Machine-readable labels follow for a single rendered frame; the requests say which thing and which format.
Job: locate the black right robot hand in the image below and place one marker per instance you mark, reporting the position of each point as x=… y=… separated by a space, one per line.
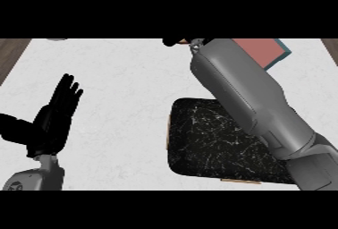
x=172 y=41

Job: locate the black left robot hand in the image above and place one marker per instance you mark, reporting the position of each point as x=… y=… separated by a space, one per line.
x=51 y=119

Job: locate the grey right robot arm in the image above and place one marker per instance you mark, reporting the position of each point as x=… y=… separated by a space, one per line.
x=255 y=110

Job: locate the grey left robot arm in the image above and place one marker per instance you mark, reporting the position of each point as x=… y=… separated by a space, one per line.
x=40 y=176

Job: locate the pink and teal box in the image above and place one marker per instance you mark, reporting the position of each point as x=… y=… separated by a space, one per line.
x=264 y=52

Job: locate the black marble tray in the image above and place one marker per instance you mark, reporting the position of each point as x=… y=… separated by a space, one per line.
x=206 y=143

